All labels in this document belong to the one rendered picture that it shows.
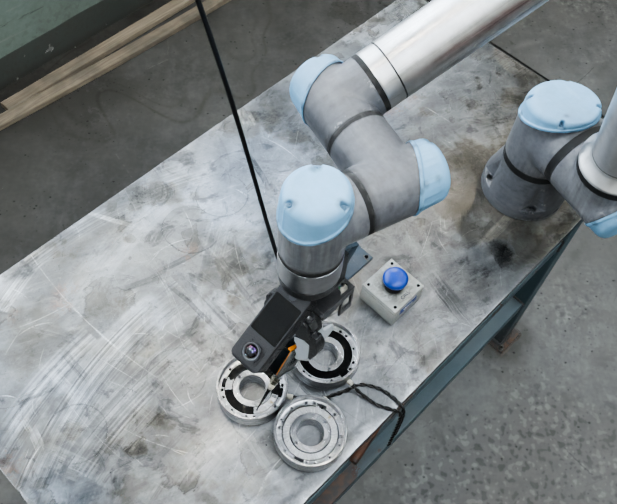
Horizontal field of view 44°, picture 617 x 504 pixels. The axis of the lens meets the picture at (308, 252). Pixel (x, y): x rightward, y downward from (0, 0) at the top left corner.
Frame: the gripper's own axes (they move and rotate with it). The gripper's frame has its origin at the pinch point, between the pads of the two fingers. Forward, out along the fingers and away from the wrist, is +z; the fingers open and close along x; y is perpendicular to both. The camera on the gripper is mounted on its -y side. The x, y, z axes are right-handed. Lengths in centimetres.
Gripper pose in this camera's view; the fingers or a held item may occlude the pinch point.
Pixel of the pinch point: (290, 350)
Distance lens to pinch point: 104.5
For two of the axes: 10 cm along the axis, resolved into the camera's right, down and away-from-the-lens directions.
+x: -7.2, -6.1, 3.3
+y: 7.0, -6.0, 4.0
